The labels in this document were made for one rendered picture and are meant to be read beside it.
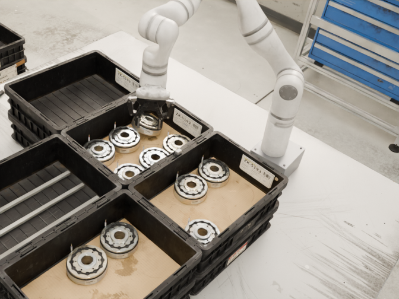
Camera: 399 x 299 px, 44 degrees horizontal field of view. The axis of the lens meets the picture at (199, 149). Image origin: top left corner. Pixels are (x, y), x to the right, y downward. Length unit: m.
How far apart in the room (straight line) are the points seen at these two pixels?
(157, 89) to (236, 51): 2.61
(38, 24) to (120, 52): 1.71
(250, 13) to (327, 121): 2.02
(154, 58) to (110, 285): 0.59
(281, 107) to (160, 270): 0.67
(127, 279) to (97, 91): 0.82
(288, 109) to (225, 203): 0.38
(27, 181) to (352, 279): 1.04
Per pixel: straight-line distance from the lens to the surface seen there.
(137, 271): 1.36
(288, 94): 1.63
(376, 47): 3.19
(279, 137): 1.74
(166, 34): 1.28
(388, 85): 3.30
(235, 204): 1.55
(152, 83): 1.37
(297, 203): 1.80
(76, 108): 1.83
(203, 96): 2.16
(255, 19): 1.54
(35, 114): 1.65
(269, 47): 1.58
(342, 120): 3.53
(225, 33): 4.16
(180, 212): 1.49
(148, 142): 1.69
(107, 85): 1.94
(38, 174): 1.59
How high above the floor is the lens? 1.95
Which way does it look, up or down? 41 degrees down
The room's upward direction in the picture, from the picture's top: 11 degrees clockwise
